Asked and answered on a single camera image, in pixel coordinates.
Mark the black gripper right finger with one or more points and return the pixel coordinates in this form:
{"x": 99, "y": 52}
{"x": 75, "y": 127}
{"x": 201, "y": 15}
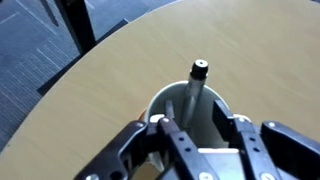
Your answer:
{"x": 246, "y": 140}

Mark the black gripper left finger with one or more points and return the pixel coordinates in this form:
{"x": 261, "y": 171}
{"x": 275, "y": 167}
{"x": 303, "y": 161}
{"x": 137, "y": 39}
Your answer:
{"x": 180, "y": 143}

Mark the red mug white dots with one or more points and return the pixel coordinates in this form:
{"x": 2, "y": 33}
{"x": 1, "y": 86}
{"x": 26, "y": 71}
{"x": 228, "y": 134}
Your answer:
{"x": 160, "y": 98}

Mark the silver black pen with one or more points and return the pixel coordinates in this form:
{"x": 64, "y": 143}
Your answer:
{"x": 199, "y": 70}

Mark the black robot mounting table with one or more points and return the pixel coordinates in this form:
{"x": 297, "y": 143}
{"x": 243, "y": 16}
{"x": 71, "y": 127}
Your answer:
{"x": 78, "y": 26}

